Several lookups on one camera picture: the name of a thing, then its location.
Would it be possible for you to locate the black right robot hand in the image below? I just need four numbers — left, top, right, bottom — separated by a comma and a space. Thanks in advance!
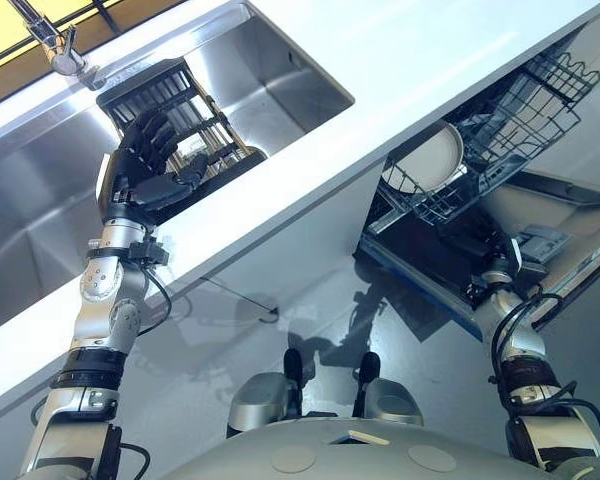
471, 227, 526, 276

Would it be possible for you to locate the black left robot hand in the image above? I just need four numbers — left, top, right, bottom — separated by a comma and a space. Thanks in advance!
95, 107, 212, 225

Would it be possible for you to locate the dishwasher detergent dispenser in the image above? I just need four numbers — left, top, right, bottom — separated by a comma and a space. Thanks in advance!
515, 223, 572, 262

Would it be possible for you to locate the open dishwasher door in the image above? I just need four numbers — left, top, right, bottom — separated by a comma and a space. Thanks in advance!
353, 168, 600, 347

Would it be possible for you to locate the black dish drying rack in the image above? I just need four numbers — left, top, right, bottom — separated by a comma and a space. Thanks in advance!
95, 56, 271, 222

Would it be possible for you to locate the white round plate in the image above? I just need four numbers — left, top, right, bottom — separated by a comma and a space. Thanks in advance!
381, 121, 467, 195

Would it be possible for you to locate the chrome kitchen faucet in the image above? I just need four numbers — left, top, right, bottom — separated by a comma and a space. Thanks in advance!
7, 0, 112, 92

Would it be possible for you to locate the silver right robot leg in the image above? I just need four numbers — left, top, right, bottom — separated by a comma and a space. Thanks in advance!
351, 351, 426, 429

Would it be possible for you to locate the silver robot leg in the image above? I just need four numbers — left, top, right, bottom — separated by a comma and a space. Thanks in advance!
226, 346, 307, 442
351, 351, 426, 429

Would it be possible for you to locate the stainless steel sink basin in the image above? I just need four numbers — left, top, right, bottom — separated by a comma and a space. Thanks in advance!
0, 0, 357, 342

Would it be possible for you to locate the grey robot torso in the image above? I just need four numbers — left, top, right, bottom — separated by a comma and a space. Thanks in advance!
162, 416, 549, 480

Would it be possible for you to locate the silver left robot leg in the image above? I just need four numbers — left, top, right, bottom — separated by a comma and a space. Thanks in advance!
226, 346, 307, 442

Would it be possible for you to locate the wire dishwasher rack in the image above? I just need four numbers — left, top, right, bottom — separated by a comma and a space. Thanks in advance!
378, 48, 600, 227

